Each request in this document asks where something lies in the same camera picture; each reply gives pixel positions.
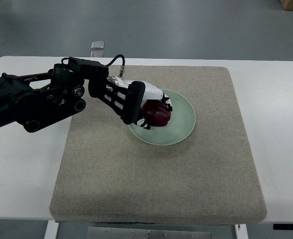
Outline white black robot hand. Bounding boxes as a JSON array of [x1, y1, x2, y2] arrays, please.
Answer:
[[121, 79, 174, 131]]

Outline red apple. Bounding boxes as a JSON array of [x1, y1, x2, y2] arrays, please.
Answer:
[[142, 100, 171, 127]]

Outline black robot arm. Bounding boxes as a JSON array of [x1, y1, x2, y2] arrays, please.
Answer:
[[0, 57, 146, 132]]

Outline pale green plate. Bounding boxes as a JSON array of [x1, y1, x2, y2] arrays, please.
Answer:
[[129, 90, 196, 146]]

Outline lower floor metal plate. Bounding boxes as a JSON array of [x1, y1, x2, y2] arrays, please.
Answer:
[[90, 51, 104, 58]]

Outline floor metal plate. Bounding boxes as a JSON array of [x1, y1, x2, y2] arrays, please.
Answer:
[[91, 41, 105, 49], [90, 51, 104, 58]]

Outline upper floor metal plate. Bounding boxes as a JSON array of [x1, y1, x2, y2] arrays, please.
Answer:
[[91, 41, 105, 49]]

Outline beige fabric cushion mat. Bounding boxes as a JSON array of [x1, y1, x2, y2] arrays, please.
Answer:
[[50, 66, 267, 225]]

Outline white left table leg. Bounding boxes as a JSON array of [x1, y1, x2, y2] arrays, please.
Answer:
[[44, 221, 59, 239]]

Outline white table leg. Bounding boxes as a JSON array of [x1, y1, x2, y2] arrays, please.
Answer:
[[44, 221, 59, 239], [234, 224, 249, 239]]

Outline white right table leg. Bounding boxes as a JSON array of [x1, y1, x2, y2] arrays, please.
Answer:
[[234, 224, 249, 239]]

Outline black table control panel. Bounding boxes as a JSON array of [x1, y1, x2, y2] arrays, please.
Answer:
[[273, 224, 293, 231]]

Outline grey metal base plate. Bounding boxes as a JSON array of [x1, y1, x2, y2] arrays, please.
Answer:
[[87, 227, 212, 239]]

